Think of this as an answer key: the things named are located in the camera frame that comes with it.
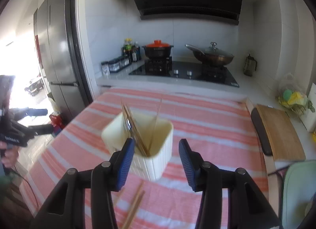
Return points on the cream plastic utensil holder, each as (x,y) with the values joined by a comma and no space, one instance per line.
(153,159)

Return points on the black pot with red lid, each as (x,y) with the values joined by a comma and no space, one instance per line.
(158,49)

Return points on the red hanging cloth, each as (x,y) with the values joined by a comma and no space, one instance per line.
(37,51)

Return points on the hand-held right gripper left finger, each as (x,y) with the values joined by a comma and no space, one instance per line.
(126,159)

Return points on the black gas stove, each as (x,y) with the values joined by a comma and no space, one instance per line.
(182,72)

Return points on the large steel spoon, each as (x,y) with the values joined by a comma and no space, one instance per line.
(127,124)

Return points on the wok with glass lid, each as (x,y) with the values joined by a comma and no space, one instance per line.
(212,57)

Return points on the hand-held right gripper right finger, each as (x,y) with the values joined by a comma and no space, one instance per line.
(187,162)

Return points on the wooden cutting board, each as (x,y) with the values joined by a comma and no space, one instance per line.
(284,132)

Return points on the black plastic board rest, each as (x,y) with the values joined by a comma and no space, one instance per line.
(261,132)

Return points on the pink white striped tablecloth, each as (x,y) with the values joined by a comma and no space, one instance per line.
(209,125)

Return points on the black range hood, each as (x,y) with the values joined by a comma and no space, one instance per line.
(190,4)

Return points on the wooden chopstick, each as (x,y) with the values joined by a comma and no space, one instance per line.
(133,205)
(129,120)
(134,126)
(155,125)
(137,209)
(138,130)

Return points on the grey refrigerator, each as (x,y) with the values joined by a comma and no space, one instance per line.
(61,46)

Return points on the red and blue toy house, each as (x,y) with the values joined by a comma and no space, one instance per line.
(56,120)

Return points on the dark sauce bottle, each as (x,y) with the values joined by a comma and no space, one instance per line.
(135,53)

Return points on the plastic bag of sponges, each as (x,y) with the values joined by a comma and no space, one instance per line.
(293,95)

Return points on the dining furniture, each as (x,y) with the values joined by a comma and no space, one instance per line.
(34,86)

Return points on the glass french press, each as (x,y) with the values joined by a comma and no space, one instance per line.
(249,64)

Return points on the white jar with heart print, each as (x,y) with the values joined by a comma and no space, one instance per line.
(105,68)

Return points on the person's left hand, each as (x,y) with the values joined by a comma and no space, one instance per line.
(11,157)

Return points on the person's left forearm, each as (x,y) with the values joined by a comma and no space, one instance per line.
(6,175)

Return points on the black door frame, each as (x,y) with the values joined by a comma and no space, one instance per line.
(79,46)

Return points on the green tray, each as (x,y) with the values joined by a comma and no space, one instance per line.
(296,194)

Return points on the sauce bottle with yellow cap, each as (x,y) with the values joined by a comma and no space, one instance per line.
(127,48)

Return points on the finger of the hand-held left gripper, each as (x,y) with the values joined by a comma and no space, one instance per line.
(37,112)
(42,129)

